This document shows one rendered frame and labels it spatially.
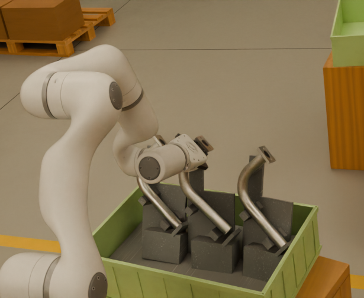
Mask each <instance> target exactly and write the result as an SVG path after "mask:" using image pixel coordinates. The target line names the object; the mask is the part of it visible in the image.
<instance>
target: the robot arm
mask: <svg viewBox="0 0 364 298"><path fill-rule="evenodd" d="M20 100H21V103H22V106H23V107H24V109H25V110H26V111H27V112H28V113H29V114H31V115H33V116H35V117H38V118H43V119H71V125H70V127H69V129H68V130H67V131H66V133H65V134H64V136H62V138H61V139H60V140H58V141H57V142H56V143H55V144H53V145H52V146H51V147H50V148H49V149H48V150H47V151H46V153H45V155H44V157H43V159H42V162H41V169H40V181H39V192H38V199H39V207H40V212H41V215H42V217H43V220H44V221H45V223H46V224H47V226H48V227H49V228H50V229H51V230H52V231H53V233H54V234H55V236H56V237H57V239H58V242H59V244H60V249H61V255H54V254H44V253H37V252H23V253H19V254H15V255H13V256H12V257H10V258H9V259H7V260H6V262H5V263H4V264H3V266H2V267H1V269H0V298H106V296H107V288H108V281H107V274H106V271H105V267H104V264H103V262H102V259H101V256H100V254H99V251H98V248H97V246H96V243H95V240H94V238H93V235H92V232H91V227H90V224H89V218H88V204H87V201H88V183H89V171H90V166H91V161H92V157H93V155H94V153H95V151H96V149H97V147H98V146H99V144H100V143H101V142H102V140H103V139H104V138H105V137H106V135H107V134H108V133H109V132H110V131H111V130H112V129H113V127H114V126H115V124H116V123H117V121H118V122H119V124H120V125H121V128H120V129H119V130H118V132H117V134H116V136H115V138H114V142H113V145H112V153H113V155H114V158H115V160H116V162H117V164H118V165H119V167H120V169H121V170H122V171H123V172H124V173H125V174H126V175H129V176H133V177H139V178H141V179H142V181H144V182H146V183H149V184H155V183H158V182H161V181H162V180H165V179H167V178H170V177H172V176H174V175H176V174H179V173H181V172H190V171H194V170H197V169H203V170H206V169H207V168H208V165H207V163H206V160H207V155H208V153H207V152H206V151H205V150H203V151H202V150H201V149H200V148H199V147H198V146H197V144H198V142H197V140H192V139H191V138H190V137H189V136H188V135H186V134H182V135H180V134H177V135H176V136H175V139H173V140H172V141H170V142H169V143H168V144H167V145H164V146H161V147H157V148H138V147H136V146H135V144H137V143H140V142H143V141H147V140H149V139H151V138H152V137H154V136H155V135H156V133H157V131H158V129H159V123H158V120H157V117H156V114H155V112H154V110H153V108H152V106H151V104H150V102H149V100H148V98H147V96H146V94H145V92H144V90H143V88H142V86H141V84H140V82H139V81H138V78H137V76H136V74H135V72H134V70H133V68H132V66H131V65H130V63H129V61H128V59H127V58H126V56H125V55H124V53H123V52H122V51H121V50H119V49H118V48H116V47H114V46H111V45H108V44H102V45H99V46H96V47H94V48H92V49H90V50H88V51H86V52H84V53H82V54H79V55H77V56H73V57H70V58H67V59H63V60H59V61H56V62H54V63H50V64H48V65H45V66H43V67H41V68H39V69H38V70H36V71H35V72H33V73H32V74H30V75H29V77H27V78H26V79H25V81H24V83H23V84H22V86H21V90H20Z"/></svg>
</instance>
